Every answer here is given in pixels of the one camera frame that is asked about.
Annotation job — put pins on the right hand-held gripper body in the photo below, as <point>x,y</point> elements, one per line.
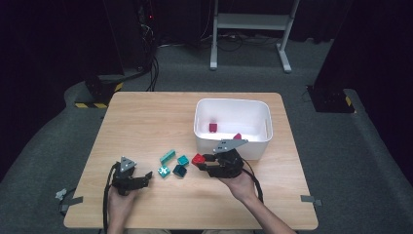
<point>227,164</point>

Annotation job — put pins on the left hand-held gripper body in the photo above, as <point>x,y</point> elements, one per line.
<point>125,180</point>

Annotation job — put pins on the bright red block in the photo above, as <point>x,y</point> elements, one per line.
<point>198,159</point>

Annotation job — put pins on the teal block white cross print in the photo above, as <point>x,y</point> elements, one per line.
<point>164,171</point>

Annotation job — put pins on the dark teal block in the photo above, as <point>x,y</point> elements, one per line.
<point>179,170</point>

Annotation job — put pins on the long teal block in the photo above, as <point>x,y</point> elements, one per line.
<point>167,156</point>

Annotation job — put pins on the magenta wedge block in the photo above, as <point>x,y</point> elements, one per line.
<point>237,136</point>

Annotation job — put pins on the dark red cube block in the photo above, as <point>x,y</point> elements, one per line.
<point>213,127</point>

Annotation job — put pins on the white plastic storage bin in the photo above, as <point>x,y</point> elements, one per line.
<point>233,113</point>

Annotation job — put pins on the person's left hand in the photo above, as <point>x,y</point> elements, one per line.
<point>120,204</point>

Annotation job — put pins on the person's right hand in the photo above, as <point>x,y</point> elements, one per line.
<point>240,188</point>

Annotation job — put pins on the teal cube block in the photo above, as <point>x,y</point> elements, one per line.
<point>183,160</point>

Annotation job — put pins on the grey tape strip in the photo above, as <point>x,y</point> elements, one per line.
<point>311,200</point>
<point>71,201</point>

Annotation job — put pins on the yellow black hazard tape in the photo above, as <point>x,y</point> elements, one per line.
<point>91,105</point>

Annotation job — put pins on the black stand base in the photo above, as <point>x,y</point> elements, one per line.
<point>102,87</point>
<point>329,99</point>

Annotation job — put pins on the white metal stand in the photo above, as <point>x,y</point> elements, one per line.
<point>253,22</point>

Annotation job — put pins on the dark curtain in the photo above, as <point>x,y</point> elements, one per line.
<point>48,48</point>
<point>373,48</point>

